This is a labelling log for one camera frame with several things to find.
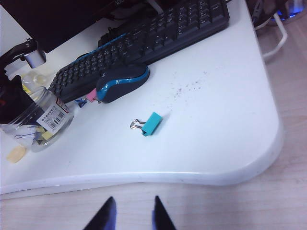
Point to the pale yellow tape roll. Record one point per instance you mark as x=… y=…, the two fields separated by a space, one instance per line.
x=15 y=155

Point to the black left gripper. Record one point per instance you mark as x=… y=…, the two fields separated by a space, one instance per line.
x=4 y=91

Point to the black computer monitor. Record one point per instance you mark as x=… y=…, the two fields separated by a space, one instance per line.
x=60 y=19

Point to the yellow binder clip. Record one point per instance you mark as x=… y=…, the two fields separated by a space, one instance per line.
x=46 y=135

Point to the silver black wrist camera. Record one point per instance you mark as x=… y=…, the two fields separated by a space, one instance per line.
x=36 y=58

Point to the white raised desk board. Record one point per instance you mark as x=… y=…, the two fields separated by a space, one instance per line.
x=192 y=143

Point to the teal binder clip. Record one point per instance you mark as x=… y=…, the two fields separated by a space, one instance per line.
x=151 y=124

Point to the dark device with blue light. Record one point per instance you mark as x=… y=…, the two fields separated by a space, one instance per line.
x=292 y=9

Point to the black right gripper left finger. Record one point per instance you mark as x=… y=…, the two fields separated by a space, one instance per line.
x=105 y=218

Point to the pink binder clip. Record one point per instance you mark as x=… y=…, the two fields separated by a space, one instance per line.
x=91 y=95

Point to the blue and black mouse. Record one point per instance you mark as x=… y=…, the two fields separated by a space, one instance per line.
x=124 y=83

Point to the black computer keyboard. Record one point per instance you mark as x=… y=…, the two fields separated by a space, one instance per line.
x=168 y=31

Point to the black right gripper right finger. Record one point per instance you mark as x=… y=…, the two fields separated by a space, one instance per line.
x=161 y=218

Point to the blue binder clip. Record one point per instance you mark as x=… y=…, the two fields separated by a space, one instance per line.
x=81 y=103

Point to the round transparent plastic jar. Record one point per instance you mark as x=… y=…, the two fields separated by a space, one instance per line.
x=55 y=107

